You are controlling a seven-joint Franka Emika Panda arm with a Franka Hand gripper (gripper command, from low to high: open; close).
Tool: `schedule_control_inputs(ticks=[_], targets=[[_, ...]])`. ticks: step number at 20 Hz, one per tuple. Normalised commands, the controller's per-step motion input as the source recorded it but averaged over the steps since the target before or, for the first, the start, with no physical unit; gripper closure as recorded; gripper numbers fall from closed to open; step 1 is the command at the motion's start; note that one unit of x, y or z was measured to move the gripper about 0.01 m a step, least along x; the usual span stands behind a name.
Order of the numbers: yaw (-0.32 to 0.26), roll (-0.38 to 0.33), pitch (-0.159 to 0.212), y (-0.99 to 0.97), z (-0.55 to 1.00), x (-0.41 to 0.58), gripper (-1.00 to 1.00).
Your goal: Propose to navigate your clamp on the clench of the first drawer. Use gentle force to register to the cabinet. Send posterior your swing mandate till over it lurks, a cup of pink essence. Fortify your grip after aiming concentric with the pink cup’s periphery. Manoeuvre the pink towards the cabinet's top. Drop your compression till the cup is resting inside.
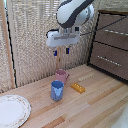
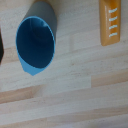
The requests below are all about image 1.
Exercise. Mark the white plate with patterned rim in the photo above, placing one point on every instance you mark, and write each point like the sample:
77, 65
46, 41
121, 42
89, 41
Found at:
12, 111

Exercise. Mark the orange block with white stripes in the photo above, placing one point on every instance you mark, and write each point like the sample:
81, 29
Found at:
77, 87

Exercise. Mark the pink mug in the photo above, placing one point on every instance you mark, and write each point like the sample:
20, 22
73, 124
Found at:
61, 75

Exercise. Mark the blue mug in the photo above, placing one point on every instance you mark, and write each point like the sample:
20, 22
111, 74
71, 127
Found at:
57, 90

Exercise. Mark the wooden post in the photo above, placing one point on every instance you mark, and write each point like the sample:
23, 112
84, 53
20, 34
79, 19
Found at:
7, 46

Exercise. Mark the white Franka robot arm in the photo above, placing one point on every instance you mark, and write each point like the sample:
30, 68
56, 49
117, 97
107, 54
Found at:
74, 11

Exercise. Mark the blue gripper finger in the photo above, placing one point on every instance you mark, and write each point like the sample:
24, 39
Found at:
67, 50
55, 52

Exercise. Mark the pale grey rounded object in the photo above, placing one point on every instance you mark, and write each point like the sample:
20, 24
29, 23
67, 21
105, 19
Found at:
121, 118

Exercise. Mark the dark wooden drawer cabinet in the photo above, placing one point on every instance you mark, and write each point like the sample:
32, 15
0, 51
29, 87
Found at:
110, 40

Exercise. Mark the brown drawer front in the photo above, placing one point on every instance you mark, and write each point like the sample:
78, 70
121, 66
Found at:
113, 25
110, 60

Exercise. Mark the woven bamboo screen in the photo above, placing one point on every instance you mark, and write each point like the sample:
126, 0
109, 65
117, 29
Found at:
33, 40

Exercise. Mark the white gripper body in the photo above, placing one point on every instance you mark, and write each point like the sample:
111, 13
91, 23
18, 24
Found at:
63, 37

